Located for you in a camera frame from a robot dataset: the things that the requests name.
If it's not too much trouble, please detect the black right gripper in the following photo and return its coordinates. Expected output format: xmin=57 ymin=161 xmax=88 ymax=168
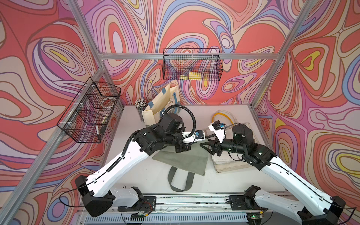
xmin=200 ymin=133 xmax=245 ymax=157

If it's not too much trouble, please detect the green canvas bag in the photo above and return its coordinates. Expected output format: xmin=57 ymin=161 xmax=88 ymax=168
xmin=152 ymin=143 xmax=209 ymax=192

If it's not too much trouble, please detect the cream canvas bag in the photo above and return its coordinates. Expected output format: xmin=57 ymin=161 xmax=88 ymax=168
xmin=213 ymin=109 xmax=255 ymax=173

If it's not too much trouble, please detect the cream bag with yellow handles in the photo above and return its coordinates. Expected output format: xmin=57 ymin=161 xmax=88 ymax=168
xmin=210 ymin=112 xmax=254 ymax=167

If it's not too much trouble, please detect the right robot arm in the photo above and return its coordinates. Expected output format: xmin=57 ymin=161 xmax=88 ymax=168
xmin=200 ymin=121 xmax=346 ymax=225

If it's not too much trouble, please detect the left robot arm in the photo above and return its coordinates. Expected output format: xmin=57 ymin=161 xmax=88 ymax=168
xmin=75 ymin=113 xmax=197 ymax=217

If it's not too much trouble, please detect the clear cup of pencils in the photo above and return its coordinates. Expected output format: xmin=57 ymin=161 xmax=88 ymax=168
xmin=135 ymin=98 xmax=147 ymax=112

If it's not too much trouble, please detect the yellow sticky note pad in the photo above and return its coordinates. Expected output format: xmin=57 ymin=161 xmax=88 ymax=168
xmin=188 ymin=72 xmax=202 ymax=81

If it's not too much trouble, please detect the tape roll in basket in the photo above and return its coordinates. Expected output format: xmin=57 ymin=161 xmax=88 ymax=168
xmin=100 ymin=97 xmax=116 ymax=109

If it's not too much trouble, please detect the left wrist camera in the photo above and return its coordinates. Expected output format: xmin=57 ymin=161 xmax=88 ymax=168
xmin=182 ymin=130 xmax=206 ymax=143

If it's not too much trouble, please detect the cream bag with blue handles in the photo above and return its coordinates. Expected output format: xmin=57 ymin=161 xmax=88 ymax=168
xmin=142 ymin=85 xmax=180 ymax=126

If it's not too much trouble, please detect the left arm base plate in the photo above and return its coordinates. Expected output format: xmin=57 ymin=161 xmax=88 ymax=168
xmin=118 ymin=196 xmax=157 ymax=213

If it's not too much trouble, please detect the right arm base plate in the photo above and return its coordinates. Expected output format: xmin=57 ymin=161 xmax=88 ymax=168
xmin=225 ymin=195 xmax=268 ymax=212

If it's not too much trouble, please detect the black wire basket, back wall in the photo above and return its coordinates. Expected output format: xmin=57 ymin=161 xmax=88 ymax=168
xmin=162 ymin=47 xmax=224 ymax=81

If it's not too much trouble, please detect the black wire basket, wall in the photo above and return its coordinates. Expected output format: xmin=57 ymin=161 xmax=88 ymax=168
xmin=57 ymin=78 xmax=121 ymax=143
xmin=162 ymin=47 xmax=224 ymax=81

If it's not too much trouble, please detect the black wire basket, left wall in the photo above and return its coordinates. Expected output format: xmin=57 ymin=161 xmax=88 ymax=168
xmin=57 ymin=78 xmax=121 ymax=143

